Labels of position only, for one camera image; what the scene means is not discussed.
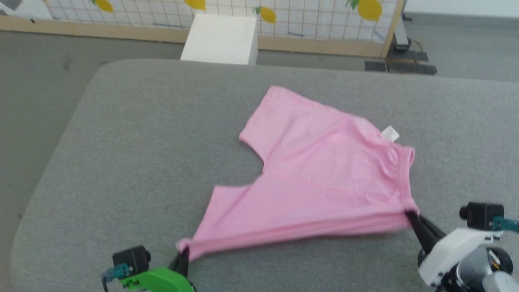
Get pink short-sleeved shirt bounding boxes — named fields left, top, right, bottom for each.
left=175, top=85, right=420, bottom=262

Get white box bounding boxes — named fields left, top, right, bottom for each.
left=180, top=13, right=259, bottom=66

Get lemon print wood-framed partition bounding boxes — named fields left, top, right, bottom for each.
left=0, top=0, right=406, bottom=58

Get white board with grey mark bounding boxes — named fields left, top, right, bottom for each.
left=0, top=0, right=54, bottom=21

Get grey fabric sofa cushion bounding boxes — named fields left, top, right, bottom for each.
left=10, top=58, right=519, bottom=292

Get black floor base plates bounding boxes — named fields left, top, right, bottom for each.
left=364, top=50, right=438, bottom=75

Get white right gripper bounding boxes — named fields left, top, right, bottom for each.
left=404, top=211, right=494, bottom=287

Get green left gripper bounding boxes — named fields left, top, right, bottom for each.
left=121, top=247, right=196, bottom=292

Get grey metal stand leg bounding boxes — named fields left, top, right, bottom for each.
left=391, top=15, right=412, bottom=52

